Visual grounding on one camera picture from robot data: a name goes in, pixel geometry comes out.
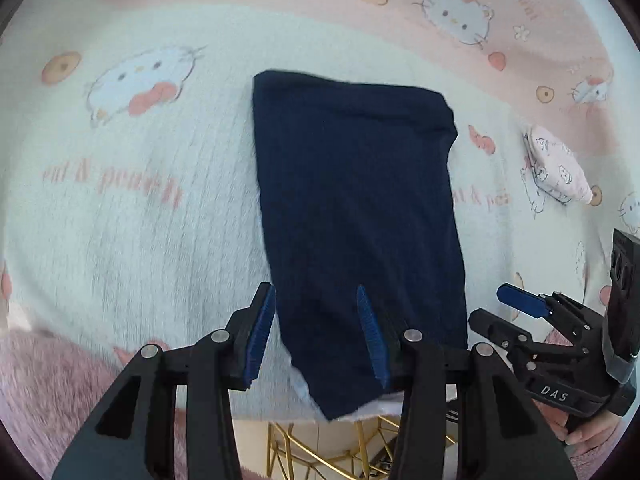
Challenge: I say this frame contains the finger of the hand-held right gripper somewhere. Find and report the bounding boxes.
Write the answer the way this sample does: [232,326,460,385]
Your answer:
[468,308,541,366]
[496,283,606,346]

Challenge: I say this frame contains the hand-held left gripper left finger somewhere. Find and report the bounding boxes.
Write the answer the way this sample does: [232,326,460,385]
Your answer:
[52,282,277,480]

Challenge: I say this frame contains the folded pink printed cloth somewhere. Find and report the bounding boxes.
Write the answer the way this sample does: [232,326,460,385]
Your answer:
[524,125,592,205]

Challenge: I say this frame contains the gold metal table frame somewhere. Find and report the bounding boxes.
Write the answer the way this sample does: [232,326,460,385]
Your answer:
[265,415,458,480]

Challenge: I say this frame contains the cat-print blanket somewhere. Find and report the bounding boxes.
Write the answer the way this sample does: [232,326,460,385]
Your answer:
[0,0,640,421]

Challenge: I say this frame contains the person's right hand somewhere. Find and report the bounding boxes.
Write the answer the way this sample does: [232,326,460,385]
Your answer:
[537,400,623,458]

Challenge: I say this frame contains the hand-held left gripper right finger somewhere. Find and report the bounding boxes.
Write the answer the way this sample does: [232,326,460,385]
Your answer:
[355,284,578,480]

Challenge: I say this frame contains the navy shorts with white stripes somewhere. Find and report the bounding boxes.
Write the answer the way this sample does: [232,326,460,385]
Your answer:
[252,70,468,422]

